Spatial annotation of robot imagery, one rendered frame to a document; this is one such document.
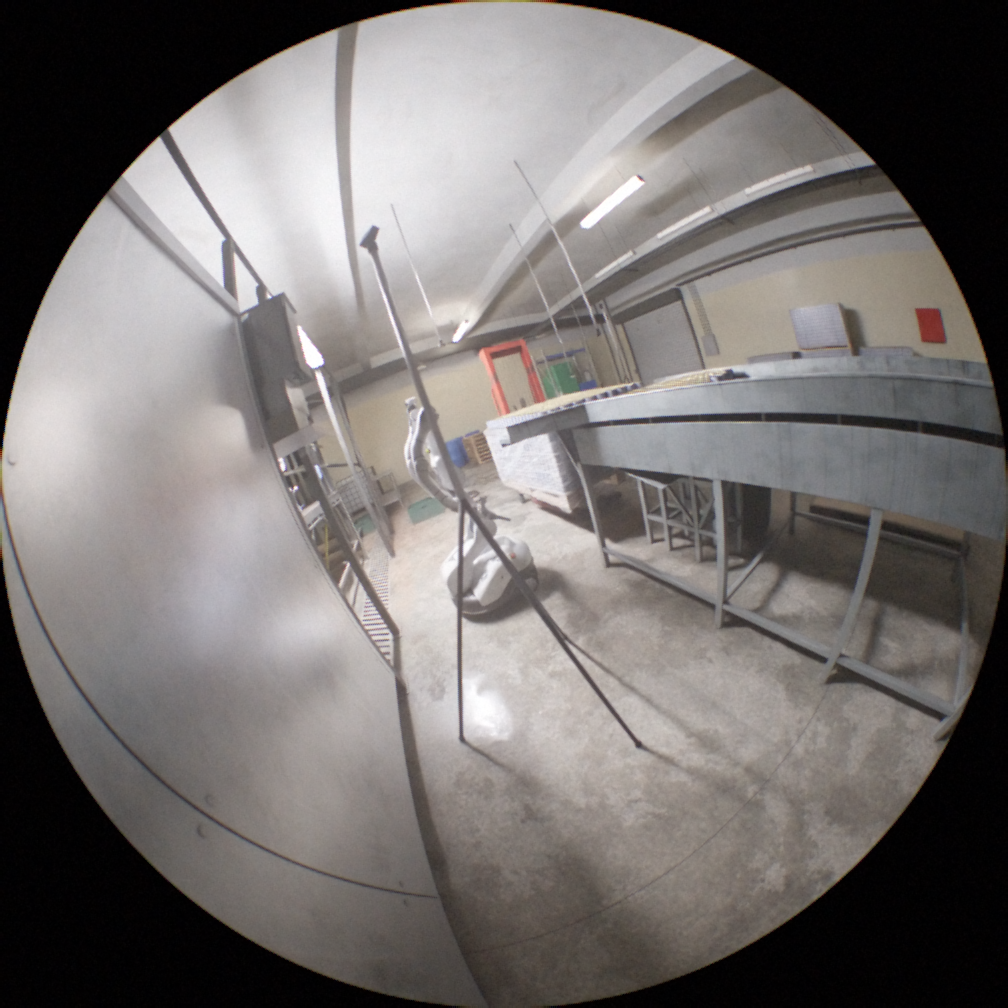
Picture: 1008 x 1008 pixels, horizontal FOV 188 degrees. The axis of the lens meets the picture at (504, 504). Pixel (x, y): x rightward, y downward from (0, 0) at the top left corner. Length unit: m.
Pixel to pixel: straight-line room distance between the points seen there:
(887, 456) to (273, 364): 2.40
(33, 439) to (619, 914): 1.68
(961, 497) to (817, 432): 0.52
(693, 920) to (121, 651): 1.47
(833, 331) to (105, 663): 9.07
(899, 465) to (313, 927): 1.59
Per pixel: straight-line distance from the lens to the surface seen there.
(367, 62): 3.77
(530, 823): 1.34
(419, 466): 1.76
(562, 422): 1.71
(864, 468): 1.06
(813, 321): 8.60
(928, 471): 1.07
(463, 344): 10.97
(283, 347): 1.81
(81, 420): 0.78
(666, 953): 1.31
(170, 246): 1.41
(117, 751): 0.61
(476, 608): 2.11
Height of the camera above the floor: 1.27
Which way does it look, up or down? 16 degrees down
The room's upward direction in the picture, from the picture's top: 20 degrees counter-clockwise
